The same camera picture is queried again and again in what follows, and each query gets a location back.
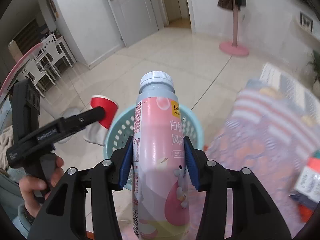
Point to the framed butterfly picture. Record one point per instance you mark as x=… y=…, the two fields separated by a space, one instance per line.
x=306 y=22

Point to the white interior door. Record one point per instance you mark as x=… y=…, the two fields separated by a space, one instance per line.
x=135 y=19

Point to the person's left hand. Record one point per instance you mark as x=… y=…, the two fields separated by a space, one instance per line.
x=28 y=184

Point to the potted green plant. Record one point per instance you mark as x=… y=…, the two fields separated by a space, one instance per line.
x=314 y=63

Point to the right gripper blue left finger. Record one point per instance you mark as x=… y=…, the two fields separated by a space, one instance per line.
x=126 y=159

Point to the pink coat rack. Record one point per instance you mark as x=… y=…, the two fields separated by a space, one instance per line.
x=232 y=47

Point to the white blue milk carton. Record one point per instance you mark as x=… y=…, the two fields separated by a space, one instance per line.
x=307 y=182

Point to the pink peach drink bottle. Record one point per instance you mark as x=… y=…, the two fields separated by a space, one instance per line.
x=157 y=217

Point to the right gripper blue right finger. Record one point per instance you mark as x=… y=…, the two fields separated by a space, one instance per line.
x=191 y=162

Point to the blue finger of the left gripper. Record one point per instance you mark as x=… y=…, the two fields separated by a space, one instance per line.
x=76 y=123

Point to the red white paper cup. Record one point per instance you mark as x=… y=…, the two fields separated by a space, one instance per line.
x=96 y=133

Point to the patterned pink purple tablecloth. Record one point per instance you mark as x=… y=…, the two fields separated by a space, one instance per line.
x=248 y=170

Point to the teal plastic laundry basket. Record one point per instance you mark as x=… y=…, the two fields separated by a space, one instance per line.
x=158 y=166

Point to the white dining chair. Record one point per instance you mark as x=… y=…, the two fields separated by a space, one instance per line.
x=52 y=51

